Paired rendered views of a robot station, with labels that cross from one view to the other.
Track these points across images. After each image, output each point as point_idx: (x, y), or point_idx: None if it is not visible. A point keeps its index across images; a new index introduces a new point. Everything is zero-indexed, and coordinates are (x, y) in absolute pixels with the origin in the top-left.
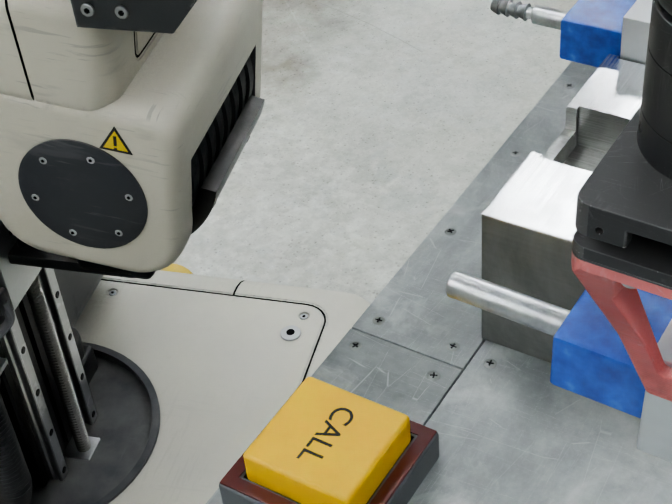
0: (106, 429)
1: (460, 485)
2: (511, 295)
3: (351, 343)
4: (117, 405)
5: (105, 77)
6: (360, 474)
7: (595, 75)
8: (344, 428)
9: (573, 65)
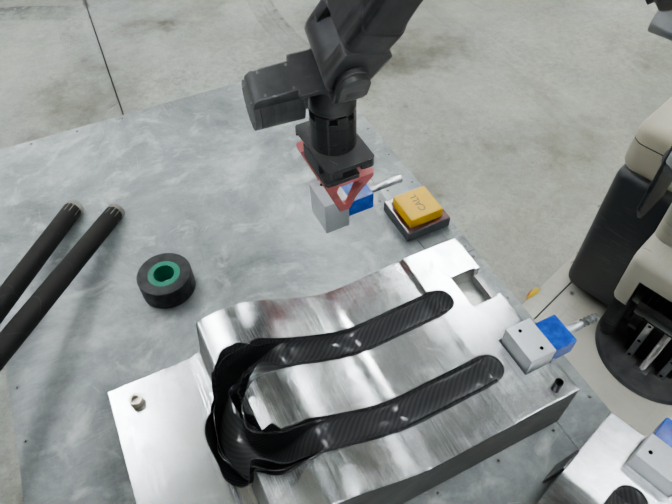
0: (651, 379)
1: (394, 241)
2: (383, 181)
3: (467, 245)
4: (665, 389)
5: (661, 227)
6: (399, 202)
7: (515, 313)
8: (417, 206)
9: (607, 411)
